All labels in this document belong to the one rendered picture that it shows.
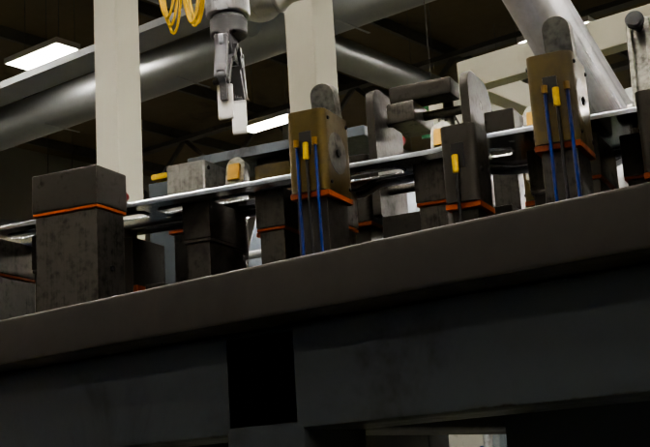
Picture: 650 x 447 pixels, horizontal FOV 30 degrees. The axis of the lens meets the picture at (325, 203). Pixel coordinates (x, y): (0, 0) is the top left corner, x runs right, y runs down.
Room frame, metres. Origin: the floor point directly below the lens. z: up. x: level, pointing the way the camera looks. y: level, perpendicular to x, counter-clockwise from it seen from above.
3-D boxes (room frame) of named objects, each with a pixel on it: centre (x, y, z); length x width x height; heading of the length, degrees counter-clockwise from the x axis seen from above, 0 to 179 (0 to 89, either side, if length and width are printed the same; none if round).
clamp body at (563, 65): (1.46, -0.30, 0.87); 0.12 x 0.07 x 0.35; 156
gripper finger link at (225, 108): (2.22, 0.18, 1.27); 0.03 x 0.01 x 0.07; 80
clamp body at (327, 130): (1.62, 0.01, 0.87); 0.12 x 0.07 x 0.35; 156
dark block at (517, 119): (1.93, -0.31, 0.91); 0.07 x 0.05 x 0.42; 156
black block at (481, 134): (1.54, -0.18, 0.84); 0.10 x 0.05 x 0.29; 156
